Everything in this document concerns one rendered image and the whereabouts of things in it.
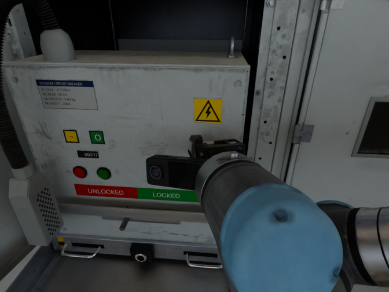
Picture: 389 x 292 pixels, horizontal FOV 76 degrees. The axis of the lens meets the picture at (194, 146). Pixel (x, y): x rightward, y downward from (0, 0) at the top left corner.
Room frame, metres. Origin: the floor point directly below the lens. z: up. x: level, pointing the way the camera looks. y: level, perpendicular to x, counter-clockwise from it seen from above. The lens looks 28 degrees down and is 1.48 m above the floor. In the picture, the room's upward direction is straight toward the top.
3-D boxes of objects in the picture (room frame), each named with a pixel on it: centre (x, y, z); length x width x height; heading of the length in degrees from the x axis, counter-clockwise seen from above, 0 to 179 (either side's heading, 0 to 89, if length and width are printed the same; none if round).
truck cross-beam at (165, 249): (0.50, 0.14, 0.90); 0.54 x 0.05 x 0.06; 85
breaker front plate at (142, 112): (0.49, 0.14, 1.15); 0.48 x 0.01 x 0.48; 85
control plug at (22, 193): (0.44, 0.36, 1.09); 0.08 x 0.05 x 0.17; 175
